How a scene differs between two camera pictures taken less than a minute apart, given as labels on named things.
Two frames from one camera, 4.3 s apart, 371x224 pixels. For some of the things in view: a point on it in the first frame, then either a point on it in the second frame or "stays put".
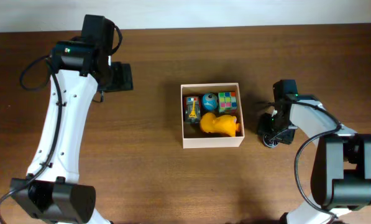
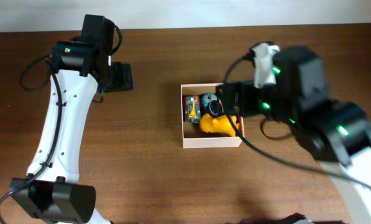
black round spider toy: (271, 142) to (215, 107)
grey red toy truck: (192, 109) stays put
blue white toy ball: (210, 101) stays put
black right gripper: (285, 139) to (244, 103)
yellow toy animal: (225, 124) stays put
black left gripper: (125, 83) stays put
